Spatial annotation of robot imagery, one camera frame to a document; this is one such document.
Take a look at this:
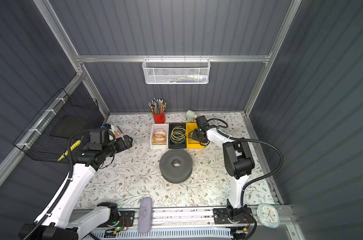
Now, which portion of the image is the grey perforated cable spool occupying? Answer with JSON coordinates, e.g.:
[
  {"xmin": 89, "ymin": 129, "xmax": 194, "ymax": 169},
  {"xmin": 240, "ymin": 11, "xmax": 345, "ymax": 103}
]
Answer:
[{"xmin": 159, "ymin": 149, "xmax": 193, "ymax": 184}]

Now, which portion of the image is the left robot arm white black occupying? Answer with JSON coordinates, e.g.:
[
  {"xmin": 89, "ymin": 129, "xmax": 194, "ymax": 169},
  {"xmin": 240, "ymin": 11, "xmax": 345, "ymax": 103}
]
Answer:
[{"xmin": 18, "ymin": 127, "xmax": 133, "ymax": 240}]

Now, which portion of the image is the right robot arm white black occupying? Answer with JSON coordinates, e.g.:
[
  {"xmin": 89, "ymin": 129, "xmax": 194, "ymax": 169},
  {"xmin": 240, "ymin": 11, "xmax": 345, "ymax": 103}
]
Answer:
[{"xmin": 187, "ymin": 114, "xmax": 283, "ymax": 222}]

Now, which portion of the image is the yellow plastic bin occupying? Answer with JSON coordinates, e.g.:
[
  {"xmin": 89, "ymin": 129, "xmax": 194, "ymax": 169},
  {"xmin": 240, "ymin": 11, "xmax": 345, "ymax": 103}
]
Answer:
[{"xmin": 186, "ymin": 123, "xmax": 205, "ymax": 149}]

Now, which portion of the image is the pale green pencil sharpener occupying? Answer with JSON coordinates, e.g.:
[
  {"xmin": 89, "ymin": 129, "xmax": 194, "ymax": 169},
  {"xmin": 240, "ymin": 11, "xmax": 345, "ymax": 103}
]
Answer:
[{"xmin": 186, "ymin": 110, "xmax": 197, "ymax": 123}]

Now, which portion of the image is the black plastic bin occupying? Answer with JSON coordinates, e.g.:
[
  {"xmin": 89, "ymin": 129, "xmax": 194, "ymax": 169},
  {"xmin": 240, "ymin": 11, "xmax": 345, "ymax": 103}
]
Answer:
[{"xmin": 168, "ymin": 123, "xmax": 187, "ymax": 149}]

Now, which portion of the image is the white plastic bin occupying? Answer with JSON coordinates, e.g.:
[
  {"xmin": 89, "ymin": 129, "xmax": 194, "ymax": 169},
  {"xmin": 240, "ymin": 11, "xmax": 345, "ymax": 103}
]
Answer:
[{"xmin": 149, "ymin": 124, "xmax": 169, "ymax": 150}]

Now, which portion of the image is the red pencil cup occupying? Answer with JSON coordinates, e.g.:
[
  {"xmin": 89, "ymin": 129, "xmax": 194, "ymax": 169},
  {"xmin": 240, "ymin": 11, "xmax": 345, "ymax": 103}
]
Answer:
[{"xmin": 152, "ymin": 112, "xmax": 165, "ymax": 124}]

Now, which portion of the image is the yellow black striped tool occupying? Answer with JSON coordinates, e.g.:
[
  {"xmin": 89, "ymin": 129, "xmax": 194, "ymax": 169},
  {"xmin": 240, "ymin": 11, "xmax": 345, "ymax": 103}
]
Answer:
[{"xmin": 57, "ymin": 139, "xmax": 81, "ymax": 162}]

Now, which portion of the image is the bundle of pencils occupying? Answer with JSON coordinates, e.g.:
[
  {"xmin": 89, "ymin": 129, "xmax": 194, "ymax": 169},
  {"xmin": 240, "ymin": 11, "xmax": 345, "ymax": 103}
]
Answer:
[{"xmin": 148, "ymin": 98, "xmax": 167, "ymax": 115}]

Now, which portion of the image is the black pad in basket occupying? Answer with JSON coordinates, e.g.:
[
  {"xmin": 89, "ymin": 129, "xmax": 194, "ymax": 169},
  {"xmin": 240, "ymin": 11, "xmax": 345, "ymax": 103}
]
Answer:
[{"xmin": 50, "ymin": 115, "xmax": 83, "ymax": 139}]

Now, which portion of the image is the grey fuzzy oblong brush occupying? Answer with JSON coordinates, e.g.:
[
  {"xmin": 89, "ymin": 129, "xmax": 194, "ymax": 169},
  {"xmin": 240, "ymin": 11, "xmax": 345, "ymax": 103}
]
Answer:
[{"xmin": 137, "ymin": 197, "xmax": 152, "ymax": 234}]

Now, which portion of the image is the white round clock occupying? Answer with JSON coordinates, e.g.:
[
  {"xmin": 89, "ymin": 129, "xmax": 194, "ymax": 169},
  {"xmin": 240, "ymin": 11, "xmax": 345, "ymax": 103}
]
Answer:
[{"xmin": 257, "ymin": 203, "xmax": 280, "ymax": 229}]

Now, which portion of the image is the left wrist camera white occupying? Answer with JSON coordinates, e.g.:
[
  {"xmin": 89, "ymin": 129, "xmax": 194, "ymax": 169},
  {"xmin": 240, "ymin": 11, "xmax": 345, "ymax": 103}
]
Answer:
[{"xmin": 101, "ymin": 124, "xmax": 115, "ymax": 133}]

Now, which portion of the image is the green cable coil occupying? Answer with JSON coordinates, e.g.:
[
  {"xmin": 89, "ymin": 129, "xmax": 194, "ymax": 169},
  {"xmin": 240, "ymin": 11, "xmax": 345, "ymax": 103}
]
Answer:
[{"xmin": 170, "ymin": 131, "xmax": 187, "ymax": 145}]

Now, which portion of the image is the yellow cable in black bin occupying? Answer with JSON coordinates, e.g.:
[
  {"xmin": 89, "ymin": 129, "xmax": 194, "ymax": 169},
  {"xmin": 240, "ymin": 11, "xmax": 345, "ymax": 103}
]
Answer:
[{"xmin": 170, "ymin": 125, "xmax": 187, "ymax": 144}]

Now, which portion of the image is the yellow cable in white bin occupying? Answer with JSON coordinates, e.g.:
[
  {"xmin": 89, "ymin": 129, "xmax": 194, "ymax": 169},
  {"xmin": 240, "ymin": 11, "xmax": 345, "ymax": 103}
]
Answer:
[{"xmin": 152, "ymin": 134, "xmax": 167, "ymax": 146}]

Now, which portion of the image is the red cable coil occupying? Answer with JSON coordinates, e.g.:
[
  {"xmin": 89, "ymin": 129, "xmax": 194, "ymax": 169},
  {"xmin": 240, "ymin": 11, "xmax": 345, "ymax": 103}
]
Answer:
[{"xmin": 152, "ymin": 128, "xmax": 167, "ymax": 145}]

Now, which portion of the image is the black wire wall basket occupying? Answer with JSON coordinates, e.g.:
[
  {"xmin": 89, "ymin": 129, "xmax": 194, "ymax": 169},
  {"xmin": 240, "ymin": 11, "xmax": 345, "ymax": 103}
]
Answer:
[{"xmin": 13, "ymin": 91, "xmax": 104, "ymax": 163}]

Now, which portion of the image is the white wire mesh basket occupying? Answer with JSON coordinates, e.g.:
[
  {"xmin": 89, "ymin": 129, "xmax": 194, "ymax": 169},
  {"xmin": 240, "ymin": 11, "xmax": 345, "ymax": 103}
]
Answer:
[{"xmin": 142, "ymin": 59, "xmax": 211, "ymax": 85}]

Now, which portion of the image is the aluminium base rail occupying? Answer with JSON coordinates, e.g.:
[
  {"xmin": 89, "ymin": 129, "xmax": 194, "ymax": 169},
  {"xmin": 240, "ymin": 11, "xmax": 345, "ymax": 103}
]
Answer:
[{"xmin": 70, "ymin": 205, "xmax": 293, "ymax": 232}]

